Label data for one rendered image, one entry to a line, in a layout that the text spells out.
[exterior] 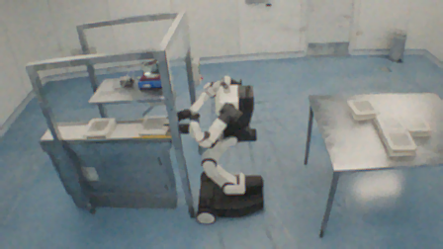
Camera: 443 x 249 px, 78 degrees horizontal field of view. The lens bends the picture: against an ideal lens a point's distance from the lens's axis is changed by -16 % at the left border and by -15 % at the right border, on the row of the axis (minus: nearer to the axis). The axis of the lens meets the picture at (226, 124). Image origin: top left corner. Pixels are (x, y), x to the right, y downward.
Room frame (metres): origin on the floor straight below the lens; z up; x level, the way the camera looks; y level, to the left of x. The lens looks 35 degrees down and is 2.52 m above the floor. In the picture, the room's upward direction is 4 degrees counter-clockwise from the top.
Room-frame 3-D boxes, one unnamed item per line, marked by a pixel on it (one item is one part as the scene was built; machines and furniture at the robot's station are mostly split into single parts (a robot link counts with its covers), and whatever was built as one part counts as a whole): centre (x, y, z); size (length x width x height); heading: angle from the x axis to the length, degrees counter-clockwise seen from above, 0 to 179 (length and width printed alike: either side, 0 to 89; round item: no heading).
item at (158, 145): (2.27, 1.11, 0.88); 1.30 x 0.29 x 0.10; 86
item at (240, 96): (2.19, -0.08, 1.16); 0.34 x 0.30 x 0.36; 176
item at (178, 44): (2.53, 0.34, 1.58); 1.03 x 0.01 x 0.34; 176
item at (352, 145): (2.12, -1.55, 0.88); 1.50 x 1.10 x 0.04; 86
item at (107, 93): (2.23, 0.74, 1.36); 0.62 x 0.38 x 0.04; 86
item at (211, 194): (2.20, 0.00, 0.19); 0.64 x 0.52 x 0.33; 86
